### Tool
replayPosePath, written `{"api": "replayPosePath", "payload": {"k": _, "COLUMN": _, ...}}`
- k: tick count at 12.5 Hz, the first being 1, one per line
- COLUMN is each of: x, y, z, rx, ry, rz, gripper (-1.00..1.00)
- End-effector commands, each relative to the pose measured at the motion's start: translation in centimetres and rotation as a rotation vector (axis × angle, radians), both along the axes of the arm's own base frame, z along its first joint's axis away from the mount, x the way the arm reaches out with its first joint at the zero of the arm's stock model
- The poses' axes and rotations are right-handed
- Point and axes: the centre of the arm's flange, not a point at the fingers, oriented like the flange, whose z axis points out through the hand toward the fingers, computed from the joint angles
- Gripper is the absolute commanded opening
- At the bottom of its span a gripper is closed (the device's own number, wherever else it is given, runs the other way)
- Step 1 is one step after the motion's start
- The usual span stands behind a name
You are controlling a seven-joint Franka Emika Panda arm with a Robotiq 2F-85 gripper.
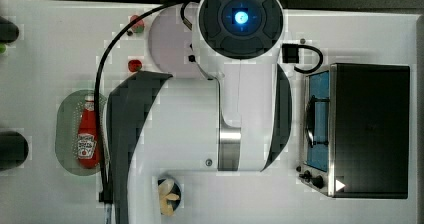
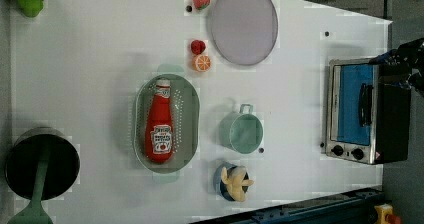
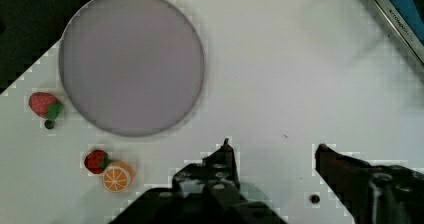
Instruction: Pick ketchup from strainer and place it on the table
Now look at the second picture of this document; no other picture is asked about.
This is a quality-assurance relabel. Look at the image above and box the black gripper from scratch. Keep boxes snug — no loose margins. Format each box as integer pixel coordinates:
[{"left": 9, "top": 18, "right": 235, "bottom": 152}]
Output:
[{"left": 368, "top": 38, "right": 424, "bottom": 95}]

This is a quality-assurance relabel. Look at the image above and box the red plush ketchup bottle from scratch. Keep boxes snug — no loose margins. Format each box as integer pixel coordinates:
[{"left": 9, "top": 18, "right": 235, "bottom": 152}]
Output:
[{"left": 145, "top": 79, "right": 173, "bottom": 163}]

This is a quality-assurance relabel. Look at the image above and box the green oval strainer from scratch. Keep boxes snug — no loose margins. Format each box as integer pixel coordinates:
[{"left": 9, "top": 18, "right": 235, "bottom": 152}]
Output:
[{"left": 132, "top": 64, "right": 200, "bottom": 184}]

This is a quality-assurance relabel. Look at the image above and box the silver black toaster oven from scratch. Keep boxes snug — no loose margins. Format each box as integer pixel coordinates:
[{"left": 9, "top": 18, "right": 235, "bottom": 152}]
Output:
[{"left": 325, "top": 59, "right": 411, "bottom": 165}]

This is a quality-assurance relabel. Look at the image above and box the yellow red emergency button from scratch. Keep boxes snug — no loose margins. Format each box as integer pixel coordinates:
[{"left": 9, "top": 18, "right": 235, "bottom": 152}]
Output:
[{"left": 374, "top": 204, "right": 402, "bottom": 224}]

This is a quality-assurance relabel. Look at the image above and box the round grey plate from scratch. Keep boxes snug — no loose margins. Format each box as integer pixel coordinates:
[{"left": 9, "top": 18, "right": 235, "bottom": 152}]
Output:
[{"left": 210, "top": 0, "right": 278, "bottom": 65}]

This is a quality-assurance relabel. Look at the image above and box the mint green cup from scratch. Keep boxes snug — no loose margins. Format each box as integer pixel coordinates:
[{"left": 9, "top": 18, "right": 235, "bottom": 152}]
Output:
[{"left": 218, "top": 104, "right": 264, "bottom": 154}]

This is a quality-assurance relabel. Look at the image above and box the orange slice toy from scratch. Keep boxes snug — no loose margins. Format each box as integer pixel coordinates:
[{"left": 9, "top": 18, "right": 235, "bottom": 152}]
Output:
[{"left": 192, "top": 54, "right": 211, "bottom": 72}]

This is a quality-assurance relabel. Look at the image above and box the red raspberry toy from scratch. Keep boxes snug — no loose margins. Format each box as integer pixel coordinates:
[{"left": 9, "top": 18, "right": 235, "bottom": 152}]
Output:
[{"left": 190, "top": 40, "right": 206, "bottom": 55}]

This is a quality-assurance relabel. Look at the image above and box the blue bowl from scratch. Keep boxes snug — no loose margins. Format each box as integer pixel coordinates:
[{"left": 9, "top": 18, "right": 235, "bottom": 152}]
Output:
[{"left": 213, "top": 162, "right": 237, "bottom": 202}]

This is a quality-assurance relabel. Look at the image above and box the lime green toy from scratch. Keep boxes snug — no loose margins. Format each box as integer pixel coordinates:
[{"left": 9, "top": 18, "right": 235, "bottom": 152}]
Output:
[{"left": 17, "top": 0, "right": 44, "bottom": 18}]

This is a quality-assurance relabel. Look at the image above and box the green spatula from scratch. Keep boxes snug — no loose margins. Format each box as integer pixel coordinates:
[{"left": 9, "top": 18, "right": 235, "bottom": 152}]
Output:
[{"left": 7, "top": 146, "right": 53, "bottom": 224}]

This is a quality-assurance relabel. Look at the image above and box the blue aluminium frame rail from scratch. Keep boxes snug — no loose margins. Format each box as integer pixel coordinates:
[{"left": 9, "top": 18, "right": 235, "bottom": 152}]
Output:
[{"left": 190, "top": 188, "right": 385, "bottom": 224}]

